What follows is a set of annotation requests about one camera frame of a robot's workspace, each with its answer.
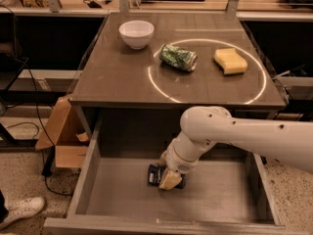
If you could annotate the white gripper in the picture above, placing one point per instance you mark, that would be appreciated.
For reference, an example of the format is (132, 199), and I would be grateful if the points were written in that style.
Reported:
(180, 164)

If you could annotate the dark blue snack bar wrapper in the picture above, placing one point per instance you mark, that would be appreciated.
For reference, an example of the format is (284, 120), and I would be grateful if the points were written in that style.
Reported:
(155, 174)

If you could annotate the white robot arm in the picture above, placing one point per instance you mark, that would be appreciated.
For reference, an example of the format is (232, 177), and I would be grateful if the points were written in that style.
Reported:
(290, 142)

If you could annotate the open grey drawer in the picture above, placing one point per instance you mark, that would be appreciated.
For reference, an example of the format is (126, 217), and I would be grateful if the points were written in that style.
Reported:
(226, 193)

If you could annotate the grey counter cabinet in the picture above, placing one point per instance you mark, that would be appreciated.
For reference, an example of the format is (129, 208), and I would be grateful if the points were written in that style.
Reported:
(117, 76)

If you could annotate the brown cardboard box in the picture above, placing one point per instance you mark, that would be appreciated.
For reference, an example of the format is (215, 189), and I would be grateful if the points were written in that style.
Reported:
(64, 132)

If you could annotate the crushed green soda can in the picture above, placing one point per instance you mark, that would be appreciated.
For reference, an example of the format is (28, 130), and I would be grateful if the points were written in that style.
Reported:
(178, 57)

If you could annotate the yellow sponge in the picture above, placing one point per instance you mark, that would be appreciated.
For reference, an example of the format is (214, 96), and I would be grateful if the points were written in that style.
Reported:
(230, 61)

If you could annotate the white ceramic bowl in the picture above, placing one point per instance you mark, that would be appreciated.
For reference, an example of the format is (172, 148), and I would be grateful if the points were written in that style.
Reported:
(136, 34)

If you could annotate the white sneaker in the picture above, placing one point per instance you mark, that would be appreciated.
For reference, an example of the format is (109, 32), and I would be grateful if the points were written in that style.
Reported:
(20, 210)

